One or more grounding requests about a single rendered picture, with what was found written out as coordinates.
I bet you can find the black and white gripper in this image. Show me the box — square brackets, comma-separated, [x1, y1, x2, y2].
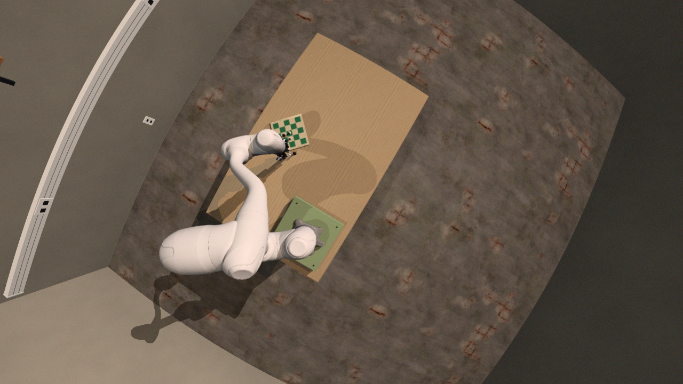
[276, 139, 291, 161]

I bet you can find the green and cream chessboard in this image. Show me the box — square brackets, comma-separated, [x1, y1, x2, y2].
[270, 114, 309, 150]

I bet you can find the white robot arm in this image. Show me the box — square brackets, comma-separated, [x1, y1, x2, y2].
[159, 129, 324, 279]

